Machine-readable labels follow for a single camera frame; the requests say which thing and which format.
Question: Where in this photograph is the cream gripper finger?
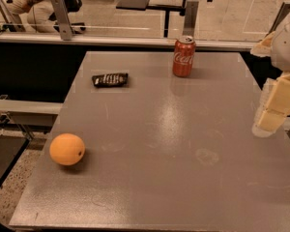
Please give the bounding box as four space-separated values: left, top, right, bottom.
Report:
255 72 290 133
250 32 275 58

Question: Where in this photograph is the orange fruit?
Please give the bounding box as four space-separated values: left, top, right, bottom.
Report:
49 133 85 166

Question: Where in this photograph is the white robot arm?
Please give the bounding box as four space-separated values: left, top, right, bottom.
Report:
250 13 290 137

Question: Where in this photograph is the black rxbar chocolate bar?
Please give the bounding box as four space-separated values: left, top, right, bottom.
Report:
92 72 129 88

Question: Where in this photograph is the red coca-cola can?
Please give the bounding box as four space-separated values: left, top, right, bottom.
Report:
172 36 196 77

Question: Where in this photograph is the seated person in background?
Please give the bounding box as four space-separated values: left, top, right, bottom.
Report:
7 0 57 33

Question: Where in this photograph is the black side table left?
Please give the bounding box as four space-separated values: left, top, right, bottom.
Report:
0 135 29 187

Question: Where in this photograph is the right metal bracket post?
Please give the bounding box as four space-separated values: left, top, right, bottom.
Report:
270 2 290 33

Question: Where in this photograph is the metal bracket post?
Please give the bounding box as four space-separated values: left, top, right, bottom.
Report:
183 1 199 36
270 2 290 33
50 0 73 41

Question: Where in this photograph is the middle metal bracket post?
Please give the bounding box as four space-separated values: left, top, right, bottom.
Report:
183 1 199 36

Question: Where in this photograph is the metal guard rail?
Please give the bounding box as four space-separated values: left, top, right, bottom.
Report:
0 32 256 52

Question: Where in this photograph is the left metal bracket post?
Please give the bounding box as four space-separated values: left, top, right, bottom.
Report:
50 0 73 41

